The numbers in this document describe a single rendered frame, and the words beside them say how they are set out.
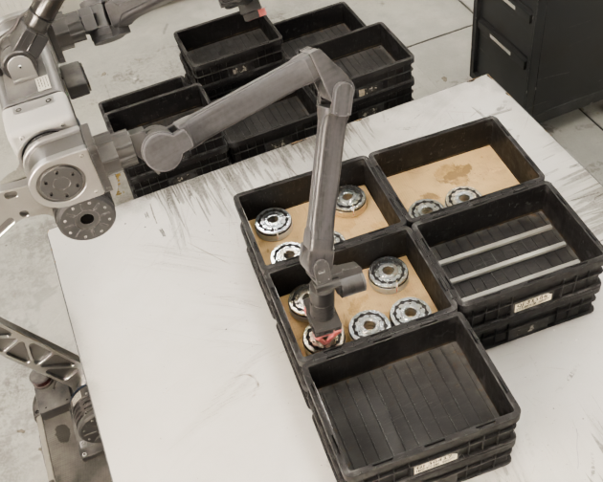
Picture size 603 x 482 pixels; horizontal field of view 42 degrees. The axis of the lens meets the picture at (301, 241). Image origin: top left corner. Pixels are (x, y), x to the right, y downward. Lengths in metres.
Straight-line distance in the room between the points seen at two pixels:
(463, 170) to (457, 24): 2.20
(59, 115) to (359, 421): 0.93
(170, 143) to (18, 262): 2.13
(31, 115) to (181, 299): 0.85
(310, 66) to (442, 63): 2.60
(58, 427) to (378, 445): 1.25
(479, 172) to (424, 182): 0.16
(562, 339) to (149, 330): 1.10
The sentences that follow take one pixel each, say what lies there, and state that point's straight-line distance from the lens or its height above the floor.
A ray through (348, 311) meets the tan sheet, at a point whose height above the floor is 0.83.
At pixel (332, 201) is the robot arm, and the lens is 1.71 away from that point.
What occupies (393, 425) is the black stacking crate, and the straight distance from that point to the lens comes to 1.85.
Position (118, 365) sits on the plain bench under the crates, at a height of 0.70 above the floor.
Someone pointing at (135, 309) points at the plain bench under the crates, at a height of 0.70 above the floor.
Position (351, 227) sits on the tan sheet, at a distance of 2.21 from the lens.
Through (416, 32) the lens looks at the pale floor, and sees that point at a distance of 4.44.
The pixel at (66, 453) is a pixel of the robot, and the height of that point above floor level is 0.24.
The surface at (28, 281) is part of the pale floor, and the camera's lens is 3.53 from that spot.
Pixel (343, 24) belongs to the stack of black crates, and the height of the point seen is 0.38.
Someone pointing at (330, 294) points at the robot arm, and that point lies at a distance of 1.77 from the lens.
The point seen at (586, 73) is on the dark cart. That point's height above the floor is 0.32.
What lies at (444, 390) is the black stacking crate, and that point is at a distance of 1.90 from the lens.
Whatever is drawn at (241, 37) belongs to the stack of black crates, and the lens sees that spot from 3.64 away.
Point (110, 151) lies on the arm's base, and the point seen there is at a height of 1.48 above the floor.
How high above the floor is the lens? 2.44
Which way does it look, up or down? 47 degrees down
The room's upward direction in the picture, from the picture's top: 9 degrees counter-clockwise
